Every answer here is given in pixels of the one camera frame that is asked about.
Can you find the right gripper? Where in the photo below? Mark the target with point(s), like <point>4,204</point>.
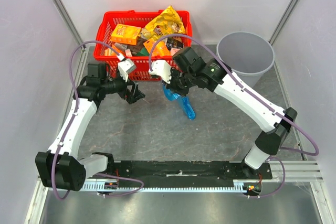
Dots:
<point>173,85</point>

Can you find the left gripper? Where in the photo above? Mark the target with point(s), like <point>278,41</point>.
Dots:
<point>131,98</point>

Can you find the blue trash bag roll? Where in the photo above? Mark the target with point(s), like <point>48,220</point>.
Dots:
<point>183,102</point>

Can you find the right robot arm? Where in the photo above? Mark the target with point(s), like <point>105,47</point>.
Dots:
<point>193,71</point>

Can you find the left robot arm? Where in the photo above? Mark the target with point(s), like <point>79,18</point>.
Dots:
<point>59,166</point>

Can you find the grey plastic trash bin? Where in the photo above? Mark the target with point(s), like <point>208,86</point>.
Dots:
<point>249,55</point>

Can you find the small orange carton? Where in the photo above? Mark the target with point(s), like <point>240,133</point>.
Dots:
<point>160,49</point>

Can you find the green packet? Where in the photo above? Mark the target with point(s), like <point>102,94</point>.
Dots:
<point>143,52</point>

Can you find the orange striped packet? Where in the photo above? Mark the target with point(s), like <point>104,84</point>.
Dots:
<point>113,52</point>

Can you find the yellow chips bag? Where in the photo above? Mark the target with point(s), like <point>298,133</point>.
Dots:
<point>166,23</point>

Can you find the orange snack box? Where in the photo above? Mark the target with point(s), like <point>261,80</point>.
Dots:
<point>125,34</point>

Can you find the red plastic shopping basket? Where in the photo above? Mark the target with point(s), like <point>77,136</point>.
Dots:
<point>109,22</point>

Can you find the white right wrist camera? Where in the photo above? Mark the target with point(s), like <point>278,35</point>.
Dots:
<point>162,69</point>

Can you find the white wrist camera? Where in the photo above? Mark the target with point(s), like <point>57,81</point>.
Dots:
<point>162,69</point>
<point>125,67</point>

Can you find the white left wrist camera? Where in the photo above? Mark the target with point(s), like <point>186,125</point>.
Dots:
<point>125,67</point>

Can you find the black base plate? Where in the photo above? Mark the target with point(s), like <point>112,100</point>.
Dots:
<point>187,173</point>

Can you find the grey slotted cable duct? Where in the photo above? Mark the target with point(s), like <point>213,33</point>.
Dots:
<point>113,186</point>

